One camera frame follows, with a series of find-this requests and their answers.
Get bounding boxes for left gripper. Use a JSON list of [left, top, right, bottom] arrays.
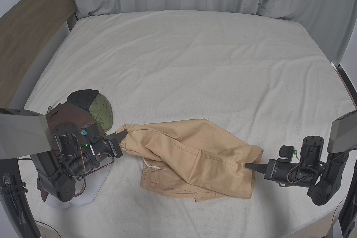
[[91, 138, 123, 166]]

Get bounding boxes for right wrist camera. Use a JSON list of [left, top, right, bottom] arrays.
[[279, 145, 297, 163]]

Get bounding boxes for green garment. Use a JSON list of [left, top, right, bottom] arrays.
[[89, 93, 113, 131]]

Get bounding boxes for black cable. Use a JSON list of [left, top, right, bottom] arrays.
[[334, 194, 350, 223], [35, 221, 57, 233]]

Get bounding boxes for dark brown garment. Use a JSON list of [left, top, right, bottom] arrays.
[[38, 102, 112, 202]]

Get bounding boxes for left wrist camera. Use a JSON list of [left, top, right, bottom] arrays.
[[81, 123, 102, 139]]

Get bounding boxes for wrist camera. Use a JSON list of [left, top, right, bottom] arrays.
[[279, 145, 297, 163], [81, 123, 102, 139]]

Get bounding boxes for bed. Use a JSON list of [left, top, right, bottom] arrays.
[[0, 0, 357, 238]]

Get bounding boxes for black garment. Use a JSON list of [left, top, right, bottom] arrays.
[[68, 89, 100, 112]]

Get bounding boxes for beige shorts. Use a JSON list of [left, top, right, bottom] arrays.
[[113, 118, 264, 202]]

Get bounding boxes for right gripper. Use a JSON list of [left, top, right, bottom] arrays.
[[264, 159, 293, 184]]

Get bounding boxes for white garment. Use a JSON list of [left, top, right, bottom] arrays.
[[46, 159, 112, 209]]

